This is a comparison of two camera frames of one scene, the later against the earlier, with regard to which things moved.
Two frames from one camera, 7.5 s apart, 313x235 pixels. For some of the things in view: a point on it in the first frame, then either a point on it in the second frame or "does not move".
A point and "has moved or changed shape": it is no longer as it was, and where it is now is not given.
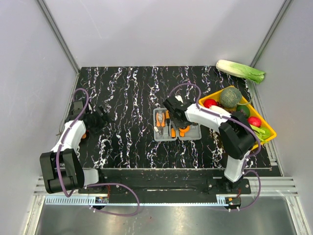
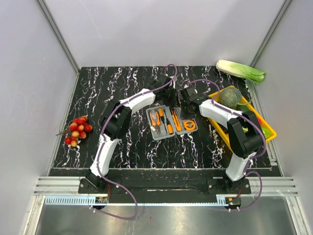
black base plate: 166,182 does not move
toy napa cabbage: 241,70 does not move
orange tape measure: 182,131 has moved or changed shape
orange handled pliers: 160,122 to 157,123
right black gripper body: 176,124 to 185,113
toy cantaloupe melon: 230,97 does not move
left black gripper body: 98,123 to 169,99
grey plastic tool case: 164,130 has moved or changed shape
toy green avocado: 244,109 does not move
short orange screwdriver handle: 173,133 to 170,130
